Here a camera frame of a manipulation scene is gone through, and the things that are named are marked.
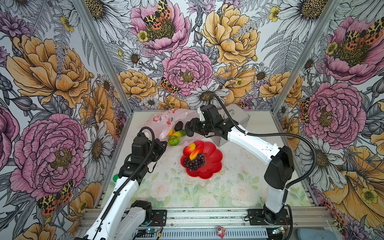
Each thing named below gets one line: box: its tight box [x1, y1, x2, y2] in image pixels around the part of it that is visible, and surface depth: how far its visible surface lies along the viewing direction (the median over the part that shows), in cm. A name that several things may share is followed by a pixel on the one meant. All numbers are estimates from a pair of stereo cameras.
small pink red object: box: [216, 225, 226, 239], surface depth 68 cm
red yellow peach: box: [183, 143, 196, 156], surface depth 95 cm
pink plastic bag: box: [145, 108, 200, 148], surface depth 88 cm
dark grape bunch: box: [183, 153, 206, 172], surface depth 90 cm
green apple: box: [168, 135, 180, 146], surface depth 99 cm
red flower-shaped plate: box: [180, 140, 223, 180], surface depth 94 cm
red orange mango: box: [189, 144, 204, 161], surface depth 96 cm
